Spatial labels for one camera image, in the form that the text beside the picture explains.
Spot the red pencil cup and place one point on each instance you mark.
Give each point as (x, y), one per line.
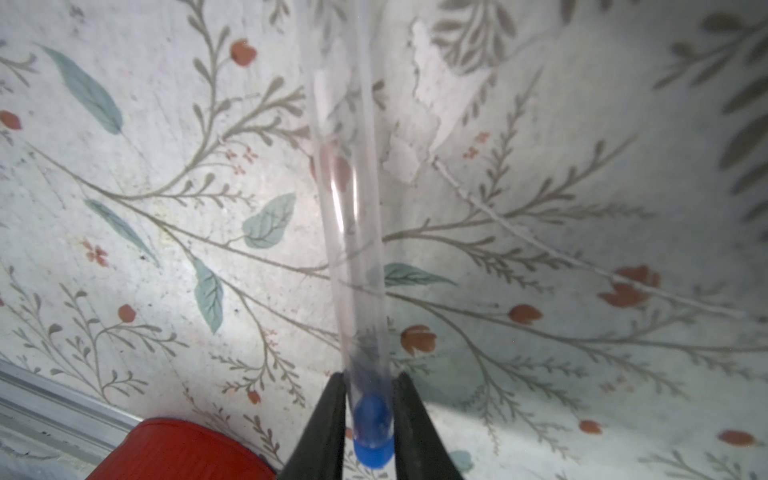
(171, 449)

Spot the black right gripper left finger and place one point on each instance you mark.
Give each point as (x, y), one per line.
(319, 454)

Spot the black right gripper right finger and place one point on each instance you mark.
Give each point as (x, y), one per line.
(419, 453)

